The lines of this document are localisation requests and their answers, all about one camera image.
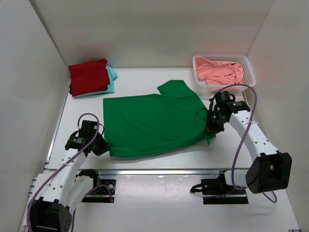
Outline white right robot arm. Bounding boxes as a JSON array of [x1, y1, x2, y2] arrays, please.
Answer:
[[204, 91, 292, 194]]

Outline red folded t shirt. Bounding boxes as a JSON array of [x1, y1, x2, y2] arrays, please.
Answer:
[[68, 59, 110, 97]]

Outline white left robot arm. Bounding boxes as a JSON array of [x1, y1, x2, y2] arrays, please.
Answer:
[[27, 119, 110, 232]]

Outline white plastic basket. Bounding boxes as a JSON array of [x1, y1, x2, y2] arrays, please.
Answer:
[[192, 55, 256, 92]]

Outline green t shirt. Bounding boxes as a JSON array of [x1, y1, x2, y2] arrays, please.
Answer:
[[103, 80, 216, 158]]

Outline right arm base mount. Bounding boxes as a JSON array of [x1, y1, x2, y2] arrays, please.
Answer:
[[190, 176, 249, 205]]

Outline light blue folded t shirt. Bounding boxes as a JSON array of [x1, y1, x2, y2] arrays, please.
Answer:
[[75, 65, 118, 98]]

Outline pink t shirt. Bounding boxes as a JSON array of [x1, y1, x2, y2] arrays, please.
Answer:
[[195, 56, 243, 85]]

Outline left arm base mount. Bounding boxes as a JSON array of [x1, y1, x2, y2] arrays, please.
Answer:
[[76, 169, 116, 203]]

